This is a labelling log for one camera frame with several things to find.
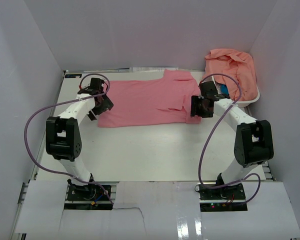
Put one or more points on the white plastic basket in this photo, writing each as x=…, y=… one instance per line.
x=240, y=103

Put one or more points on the blue cloth in basket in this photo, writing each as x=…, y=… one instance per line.
x=224, y=89

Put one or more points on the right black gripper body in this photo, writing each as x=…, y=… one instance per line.
x=206, y=113

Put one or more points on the black label sticker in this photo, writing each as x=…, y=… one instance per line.
x=73, y=76

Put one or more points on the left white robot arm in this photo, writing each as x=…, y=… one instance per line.
x=63, y=139

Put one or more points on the salmon orange t shirt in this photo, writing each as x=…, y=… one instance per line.
x=235, y=69

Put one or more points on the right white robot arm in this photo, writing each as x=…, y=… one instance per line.
x=253, y=144

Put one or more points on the pink t shirt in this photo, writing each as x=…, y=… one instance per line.
x=151, y=102

